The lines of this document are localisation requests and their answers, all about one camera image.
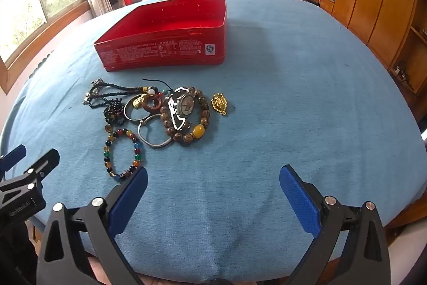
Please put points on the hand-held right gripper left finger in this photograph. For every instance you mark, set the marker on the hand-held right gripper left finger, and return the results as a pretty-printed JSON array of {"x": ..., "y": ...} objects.
[{"x": 128, "y": 201}]

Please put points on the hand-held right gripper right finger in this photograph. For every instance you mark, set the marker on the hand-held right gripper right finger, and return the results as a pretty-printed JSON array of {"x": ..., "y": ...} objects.
[{"x": 298, "y": 201}]

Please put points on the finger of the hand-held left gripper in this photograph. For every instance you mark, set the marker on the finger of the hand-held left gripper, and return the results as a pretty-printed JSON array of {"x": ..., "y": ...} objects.
[
  {"x": 13, "y": 156},
  {"x": 45, "y": 163}
]

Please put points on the silver bangle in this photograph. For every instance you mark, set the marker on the silver bangle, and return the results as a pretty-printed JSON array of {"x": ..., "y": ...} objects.
[{"x": 144, "y": 138}]

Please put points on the silver wristwatch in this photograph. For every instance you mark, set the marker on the silver wristwatch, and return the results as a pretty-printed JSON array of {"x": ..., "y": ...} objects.
[{"x": 185, "y": 104}]

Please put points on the gold pendant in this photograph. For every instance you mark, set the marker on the gold pendant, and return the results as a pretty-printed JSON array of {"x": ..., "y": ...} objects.
[{"x": 219, "y": 103}]

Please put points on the red tin box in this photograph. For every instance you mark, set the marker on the red tin box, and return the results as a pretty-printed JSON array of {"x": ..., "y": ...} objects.
[{"x": 160, "y": 48}]

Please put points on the low wooden shelf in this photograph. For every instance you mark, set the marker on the low wooden shelf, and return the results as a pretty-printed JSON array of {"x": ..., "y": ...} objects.
[{"x": 412, "y": 64}]

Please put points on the large wooden frame window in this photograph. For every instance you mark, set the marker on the large wooden frame window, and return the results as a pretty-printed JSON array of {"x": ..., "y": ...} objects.
[{"x": 43, "y": 4}]

